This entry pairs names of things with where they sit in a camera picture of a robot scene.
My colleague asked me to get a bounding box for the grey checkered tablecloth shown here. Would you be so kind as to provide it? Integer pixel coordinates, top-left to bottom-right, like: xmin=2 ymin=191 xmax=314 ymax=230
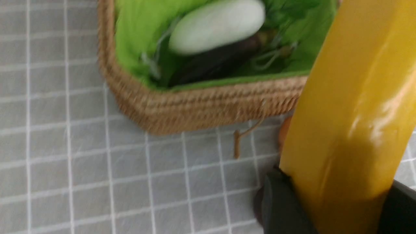
xmin=0 ymin=0 xmax=416 ymax=234

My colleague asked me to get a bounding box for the woven wicker basket green lining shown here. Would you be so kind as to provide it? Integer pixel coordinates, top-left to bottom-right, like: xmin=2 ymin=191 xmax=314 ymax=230
xmin=97 ymin=0 xmax=340 ymax=160

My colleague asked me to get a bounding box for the dark purple eggplant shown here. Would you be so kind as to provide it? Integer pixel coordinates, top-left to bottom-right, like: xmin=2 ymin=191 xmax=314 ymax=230
xmin=168 ymin=32 xmax=268 ymax=87

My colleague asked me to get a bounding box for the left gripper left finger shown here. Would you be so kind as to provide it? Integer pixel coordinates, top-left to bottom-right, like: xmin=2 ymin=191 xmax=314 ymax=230
xmin=254 ymin=166 xmax=318 ymax=234

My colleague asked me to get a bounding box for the white radish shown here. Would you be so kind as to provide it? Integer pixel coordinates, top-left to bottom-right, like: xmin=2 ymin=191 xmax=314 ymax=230
xmin=168 ymin=0 xmax=266 ymax=55

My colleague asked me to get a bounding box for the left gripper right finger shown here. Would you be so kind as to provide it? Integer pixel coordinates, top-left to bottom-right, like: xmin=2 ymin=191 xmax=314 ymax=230
xmin=377 ymin=180 xmax=416 ymax=234

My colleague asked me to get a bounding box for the yellow banana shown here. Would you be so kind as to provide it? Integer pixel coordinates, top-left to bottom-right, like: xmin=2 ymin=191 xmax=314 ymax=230
xmin=280 ymin=0 xmax=416 ymax=234

